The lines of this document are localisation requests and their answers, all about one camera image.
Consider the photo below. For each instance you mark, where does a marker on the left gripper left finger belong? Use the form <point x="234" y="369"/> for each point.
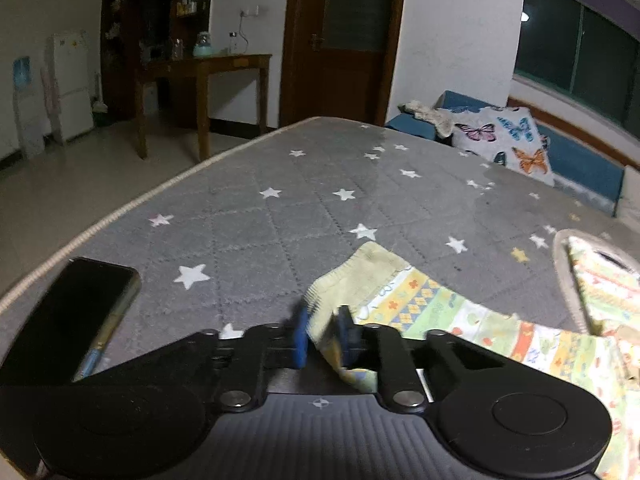
<point x="300" y="337"/>

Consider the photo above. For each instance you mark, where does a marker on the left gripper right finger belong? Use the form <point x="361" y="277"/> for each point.
<point x="345" y="330"/>

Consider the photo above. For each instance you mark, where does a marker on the colourful patterned children's shirt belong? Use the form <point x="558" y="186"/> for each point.
<point x="382" y="288"/>

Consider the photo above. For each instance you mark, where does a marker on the black smartphone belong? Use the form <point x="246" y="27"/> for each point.
<point x="63" y="338"/>

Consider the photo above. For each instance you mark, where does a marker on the crumpled beige cloth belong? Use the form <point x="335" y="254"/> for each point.
<point x="439" y="119"/>

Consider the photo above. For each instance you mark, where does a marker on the butterfly print pillow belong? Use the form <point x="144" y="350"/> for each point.
<point x="506" y="136"/>

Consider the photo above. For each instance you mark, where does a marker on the blue bench cushion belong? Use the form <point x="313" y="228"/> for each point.
<point x="579" y="169"/>

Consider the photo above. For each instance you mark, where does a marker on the teal jar on table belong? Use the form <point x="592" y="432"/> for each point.
<point x="203" y="47"/>

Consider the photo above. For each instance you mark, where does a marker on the wooden side table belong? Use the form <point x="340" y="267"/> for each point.
<point x="200" y="69"/>

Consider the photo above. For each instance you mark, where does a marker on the white pillow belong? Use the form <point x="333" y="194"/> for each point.
<point x="628" y="204"/>

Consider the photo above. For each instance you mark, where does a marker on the dark wooden door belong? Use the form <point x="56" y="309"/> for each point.
<point x="338" y="59"/>

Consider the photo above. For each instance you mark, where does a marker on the water dispenser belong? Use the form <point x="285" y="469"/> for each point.
<point x="28" y="109"/>

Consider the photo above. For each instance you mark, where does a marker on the dark bookshelf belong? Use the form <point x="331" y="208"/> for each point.
<point x="137" y="32"/>

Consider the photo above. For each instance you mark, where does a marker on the white refrigerator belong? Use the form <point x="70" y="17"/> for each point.
<point x="67" y="61"/>

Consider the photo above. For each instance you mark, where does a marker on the dark window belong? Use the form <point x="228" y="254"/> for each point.
<point x="576" y="51"/>

